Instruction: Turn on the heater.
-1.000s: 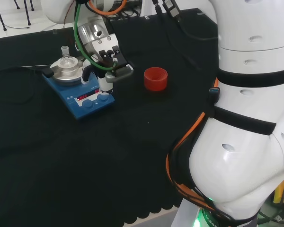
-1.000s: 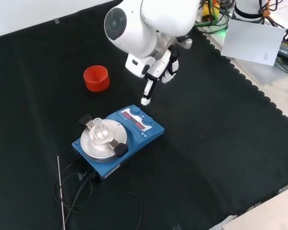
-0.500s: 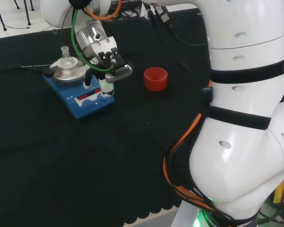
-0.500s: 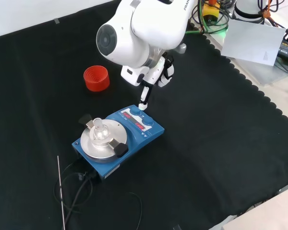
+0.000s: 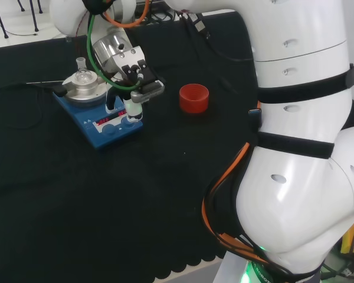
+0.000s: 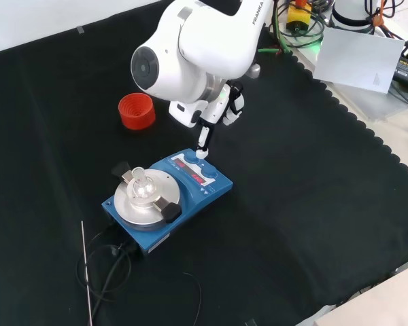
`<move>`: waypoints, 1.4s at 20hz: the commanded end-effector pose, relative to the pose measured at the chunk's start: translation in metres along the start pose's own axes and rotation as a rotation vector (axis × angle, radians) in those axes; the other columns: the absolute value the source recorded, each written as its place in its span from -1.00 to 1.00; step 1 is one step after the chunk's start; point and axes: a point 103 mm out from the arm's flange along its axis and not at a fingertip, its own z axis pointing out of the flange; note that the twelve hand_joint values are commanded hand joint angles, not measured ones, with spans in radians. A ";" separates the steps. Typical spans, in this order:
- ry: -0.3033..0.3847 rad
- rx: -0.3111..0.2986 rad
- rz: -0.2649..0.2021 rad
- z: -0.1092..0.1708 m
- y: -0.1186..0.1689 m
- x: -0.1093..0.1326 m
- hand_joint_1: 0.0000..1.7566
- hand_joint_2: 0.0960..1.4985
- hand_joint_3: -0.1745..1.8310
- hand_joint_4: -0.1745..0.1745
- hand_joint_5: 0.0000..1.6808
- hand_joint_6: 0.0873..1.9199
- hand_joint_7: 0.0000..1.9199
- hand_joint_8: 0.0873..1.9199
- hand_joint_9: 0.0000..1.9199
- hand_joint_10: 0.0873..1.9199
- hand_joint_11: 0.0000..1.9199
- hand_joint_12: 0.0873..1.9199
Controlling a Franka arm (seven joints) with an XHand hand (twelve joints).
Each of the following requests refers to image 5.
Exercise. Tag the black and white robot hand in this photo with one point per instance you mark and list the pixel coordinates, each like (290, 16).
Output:
(141, 73)

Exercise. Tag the heater with blue base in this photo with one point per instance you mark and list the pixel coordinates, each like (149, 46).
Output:
(112, 138)

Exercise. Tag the clear round-bottom flask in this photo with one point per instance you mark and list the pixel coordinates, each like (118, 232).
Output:
(83, 77)

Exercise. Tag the silver round heating block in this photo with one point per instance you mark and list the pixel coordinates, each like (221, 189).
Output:
(85, 93)

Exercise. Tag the red ribbed plastic cup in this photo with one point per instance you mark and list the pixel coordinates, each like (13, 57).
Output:
(194, 103)

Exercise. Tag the thin metal probe rod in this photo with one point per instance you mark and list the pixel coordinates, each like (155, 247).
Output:
(41, 82)

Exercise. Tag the blue plug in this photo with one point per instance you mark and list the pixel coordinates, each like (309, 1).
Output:
(253, 112)

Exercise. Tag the black bench cloth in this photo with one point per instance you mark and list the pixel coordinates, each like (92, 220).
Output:
(106, 206)

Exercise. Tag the black tripod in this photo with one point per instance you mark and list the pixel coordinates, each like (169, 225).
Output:
(1, 20)

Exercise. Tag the grey mounting plate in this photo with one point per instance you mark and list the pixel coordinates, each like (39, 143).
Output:
(227, 268)

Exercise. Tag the yellow stop button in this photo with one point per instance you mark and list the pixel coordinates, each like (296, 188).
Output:
(351, 241)

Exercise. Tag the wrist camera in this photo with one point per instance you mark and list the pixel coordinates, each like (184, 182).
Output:
(149, 92)

